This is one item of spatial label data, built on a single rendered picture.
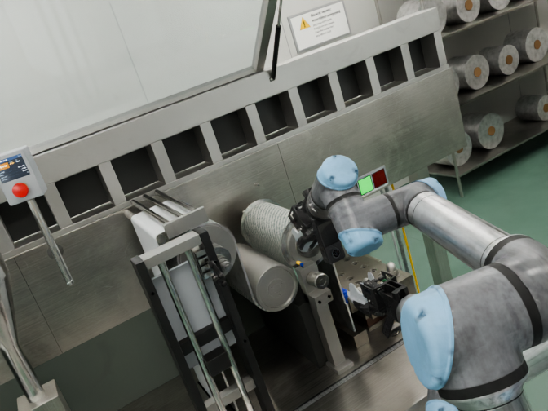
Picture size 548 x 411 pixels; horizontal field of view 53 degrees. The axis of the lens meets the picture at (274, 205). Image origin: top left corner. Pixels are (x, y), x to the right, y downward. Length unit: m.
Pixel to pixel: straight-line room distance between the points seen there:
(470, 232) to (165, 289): 0.62
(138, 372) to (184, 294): 0.57
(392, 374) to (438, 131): 0.96
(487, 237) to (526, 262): 0.12
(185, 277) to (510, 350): 0.69
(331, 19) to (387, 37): 2.68
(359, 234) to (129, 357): 0.89
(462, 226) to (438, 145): 1.18
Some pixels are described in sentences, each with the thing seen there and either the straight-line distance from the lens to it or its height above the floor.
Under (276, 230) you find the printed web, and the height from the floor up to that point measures 1.29.
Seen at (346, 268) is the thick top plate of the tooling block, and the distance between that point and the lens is 1.72.
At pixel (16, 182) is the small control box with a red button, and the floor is 1.65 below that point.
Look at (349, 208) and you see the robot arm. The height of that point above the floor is 1.42.
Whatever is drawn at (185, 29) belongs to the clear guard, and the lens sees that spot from 1.44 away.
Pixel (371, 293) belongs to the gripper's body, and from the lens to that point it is 1.32.
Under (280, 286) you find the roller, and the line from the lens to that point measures 1.41.
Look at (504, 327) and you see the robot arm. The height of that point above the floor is 1.38.
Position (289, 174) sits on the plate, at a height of 1.33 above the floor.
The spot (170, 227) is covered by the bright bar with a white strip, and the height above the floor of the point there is 1.45.
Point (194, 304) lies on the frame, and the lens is 1.22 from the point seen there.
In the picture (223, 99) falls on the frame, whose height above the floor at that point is 1.62.
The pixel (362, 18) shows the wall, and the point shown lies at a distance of 4.79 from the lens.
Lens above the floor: 1.80
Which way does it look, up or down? 18 degrees down
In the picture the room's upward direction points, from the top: 18 degrees counter-clockwise
